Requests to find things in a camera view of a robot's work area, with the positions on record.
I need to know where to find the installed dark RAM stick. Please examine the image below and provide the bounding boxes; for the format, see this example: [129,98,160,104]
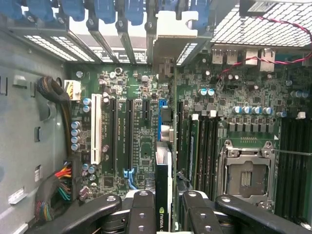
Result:
[188,113,200,185]

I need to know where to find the white power connector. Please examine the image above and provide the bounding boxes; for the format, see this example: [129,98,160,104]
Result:
[64,79,82,101]

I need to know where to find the green motherboard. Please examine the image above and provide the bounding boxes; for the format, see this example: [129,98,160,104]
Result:
[64,55,312,225]

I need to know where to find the blue card retention latch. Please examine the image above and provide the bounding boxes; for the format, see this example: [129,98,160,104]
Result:
[7,0,213,26]

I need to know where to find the long black expansion slot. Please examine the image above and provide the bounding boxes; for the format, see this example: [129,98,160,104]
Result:
[110,97,118,171]
[177,101,184,169]

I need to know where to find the metal CPU socket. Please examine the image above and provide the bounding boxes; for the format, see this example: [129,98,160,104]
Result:
[217,139,277,212]

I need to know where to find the silver USB port block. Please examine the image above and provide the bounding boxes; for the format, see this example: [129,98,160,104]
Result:
[211,48,238,65]

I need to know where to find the black labelled module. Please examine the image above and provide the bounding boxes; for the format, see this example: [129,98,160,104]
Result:
[239,0,281,18]

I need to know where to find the red black twisted wire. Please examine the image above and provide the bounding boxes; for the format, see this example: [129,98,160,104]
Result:
[214,16,312,81]

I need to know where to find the silver network port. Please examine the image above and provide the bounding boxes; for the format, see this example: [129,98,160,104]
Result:
[245,50,259,66]
[259,48,276,73]

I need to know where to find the black expansion slot blue latch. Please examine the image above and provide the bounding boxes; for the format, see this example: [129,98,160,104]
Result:
[123,98,135,190]

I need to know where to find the open black PC case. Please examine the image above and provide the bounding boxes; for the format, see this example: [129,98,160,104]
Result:
[0,0,312,234]

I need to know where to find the coloured wire bundle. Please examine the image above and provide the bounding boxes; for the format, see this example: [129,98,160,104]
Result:
[34,159,81,222]

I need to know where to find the short black expansion slot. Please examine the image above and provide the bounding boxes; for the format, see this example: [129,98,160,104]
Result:
[143,99,151,120]

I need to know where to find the black braided cable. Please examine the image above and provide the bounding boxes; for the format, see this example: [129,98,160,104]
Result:
[36,76,72,156]

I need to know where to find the black RAM slot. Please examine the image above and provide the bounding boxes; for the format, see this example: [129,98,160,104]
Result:
[199,117,206,191]
[211,116,219,193]
[205,117,212,192]

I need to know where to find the white expansion slot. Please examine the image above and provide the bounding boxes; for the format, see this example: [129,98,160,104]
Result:
[91,93,103,165]

